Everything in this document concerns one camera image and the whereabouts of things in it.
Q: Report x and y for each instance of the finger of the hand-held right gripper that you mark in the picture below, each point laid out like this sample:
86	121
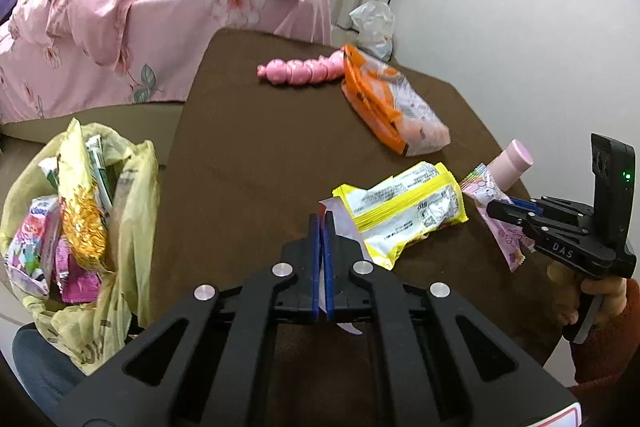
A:
505	211
529	207

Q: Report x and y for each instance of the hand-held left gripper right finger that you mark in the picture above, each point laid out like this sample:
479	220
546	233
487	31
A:
329	257

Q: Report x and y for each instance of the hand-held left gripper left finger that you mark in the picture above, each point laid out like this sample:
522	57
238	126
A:
315	257

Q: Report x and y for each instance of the pink printed snack wrapper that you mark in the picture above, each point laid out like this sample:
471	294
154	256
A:
487	192

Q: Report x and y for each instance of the white paper scrap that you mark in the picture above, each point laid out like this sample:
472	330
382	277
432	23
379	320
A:
342	222

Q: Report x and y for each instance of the yellow plastic trash bag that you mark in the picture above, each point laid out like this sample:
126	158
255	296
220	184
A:
130	257

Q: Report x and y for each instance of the green white packet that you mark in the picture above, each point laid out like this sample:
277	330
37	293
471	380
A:
100	172
49	174

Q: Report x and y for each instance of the magenta snack wrapper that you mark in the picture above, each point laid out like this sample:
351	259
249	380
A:
75	282

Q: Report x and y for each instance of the pink white snack packet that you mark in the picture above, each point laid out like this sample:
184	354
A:
30	247

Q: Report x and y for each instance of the person's right hand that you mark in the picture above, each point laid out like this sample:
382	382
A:
612	297

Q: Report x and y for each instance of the pink bottle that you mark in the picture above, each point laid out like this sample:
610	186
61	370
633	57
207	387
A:
510	162

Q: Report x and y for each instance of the yellow snack packet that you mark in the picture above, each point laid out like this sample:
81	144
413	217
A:
400	217

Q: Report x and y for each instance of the brown tablecloth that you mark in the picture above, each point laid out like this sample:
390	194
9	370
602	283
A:
275	132

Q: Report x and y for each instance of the orange snack packet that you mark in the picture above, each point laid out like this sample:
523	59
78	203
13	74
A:
395	107

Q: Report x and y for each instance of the clear plastic bag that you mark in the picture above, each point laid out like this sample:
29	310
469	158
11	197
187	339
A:
372	27

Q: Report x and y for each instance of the pink floral bed sheet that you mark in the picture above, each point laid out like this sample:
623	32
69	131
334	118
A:
200	22

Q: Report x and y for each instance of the person's jeans leg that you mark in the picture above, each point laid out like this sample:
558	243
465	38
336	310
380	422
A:
45	372

